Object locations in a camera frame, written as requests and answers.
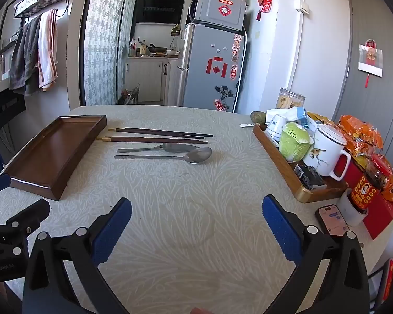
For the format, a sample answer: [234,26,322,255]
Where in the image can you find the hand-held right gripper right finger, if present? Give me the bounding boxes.
[262,194,370,314]

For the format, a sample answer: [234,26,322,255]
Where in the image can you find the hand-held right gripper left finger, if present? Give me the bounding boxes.
[22,197,132,314]

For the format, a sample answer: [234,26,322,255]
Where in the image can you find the dark wooden tray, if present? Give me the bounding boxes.
[2,115,107,201]

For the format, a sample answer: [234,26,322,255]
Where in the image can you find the dark wooden chopstick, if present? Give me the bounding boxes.
[96,136,208,144]
[109,127,214,138]

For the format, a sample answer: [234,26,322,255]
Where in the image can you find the small metal spoon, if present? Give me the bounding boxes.
[117,143,200,154]

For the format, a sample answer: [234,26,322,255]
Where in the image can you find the large metal spoon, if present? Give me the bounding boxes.
[114,147,213,164]

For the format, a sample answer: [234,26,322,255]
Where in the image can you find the smartphone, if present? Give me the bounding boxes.
[315,205,350,237]

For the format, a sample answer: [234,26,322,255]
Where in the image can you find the small black packets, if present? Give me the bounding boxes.
[295,164,326,190]

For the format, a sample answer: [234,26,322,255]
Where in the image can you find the light wooden tray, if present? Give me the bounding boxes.
[253,122,348,203]

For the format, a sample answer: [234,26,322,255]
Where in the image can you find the green cabbage-shaped cup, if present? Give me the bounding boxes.
[278,122,314,163]

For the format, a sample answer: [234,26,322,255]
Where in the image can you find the sauce jar with red label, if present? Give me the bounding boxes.
[350,164,389,210]

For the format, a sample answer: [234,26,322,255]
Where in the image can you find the red box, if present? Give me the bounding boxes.
[344,162,393,240]

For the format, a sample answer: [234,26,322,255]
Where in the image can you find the blue and white porcelain cup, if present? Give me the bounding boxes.
[265,114,290,143]

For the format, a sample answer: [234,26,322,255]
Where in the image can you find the blue and white carton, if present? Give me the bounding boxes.
[283,106,308,128]

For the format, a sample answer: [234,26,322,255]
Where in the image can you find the yellow snack packet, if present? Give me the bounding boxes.
[308,112,331,126]

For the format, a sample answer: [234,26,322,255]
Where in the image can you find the red paper bag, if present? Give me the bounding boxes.
[380,258,393,311]

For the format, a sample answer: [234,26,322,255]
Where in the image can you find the orange snack packets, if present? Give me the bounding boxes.
[339,115,384,158]

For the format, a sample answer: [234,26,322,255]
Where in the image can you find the pile of slippers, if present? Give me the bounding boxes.
[118,83,141,105]

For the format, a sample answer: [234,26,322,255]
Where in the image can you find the white kitchen cabinet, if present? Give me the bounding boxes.
[124,57,181,103]

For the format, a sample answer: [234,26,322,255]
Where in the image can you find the grey door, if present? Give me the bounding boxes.
[332,0,393,126]

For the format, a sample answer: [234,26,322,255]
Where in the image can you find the grey refrigerator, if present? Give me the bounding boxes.
[177,23,248,112]

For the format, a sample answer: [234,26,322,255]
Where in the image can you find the patterned sliding door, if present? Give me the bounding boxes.
[79,0,141,107]

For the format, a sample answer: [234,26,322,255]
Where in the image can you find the black range hood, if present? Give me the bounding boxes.
[133,0,186,24]

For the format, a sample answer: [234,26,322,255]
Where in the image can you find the white mug with red handle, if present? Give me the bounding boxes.
[302,124,352,180]

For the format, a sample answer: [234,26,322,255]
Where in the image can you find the hanging wall calendar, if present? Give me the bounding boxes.
[358,38,384,88]

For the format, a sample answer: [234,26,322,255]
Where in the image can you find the red wall ornament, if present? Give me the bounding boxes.
[256,0,275,23]

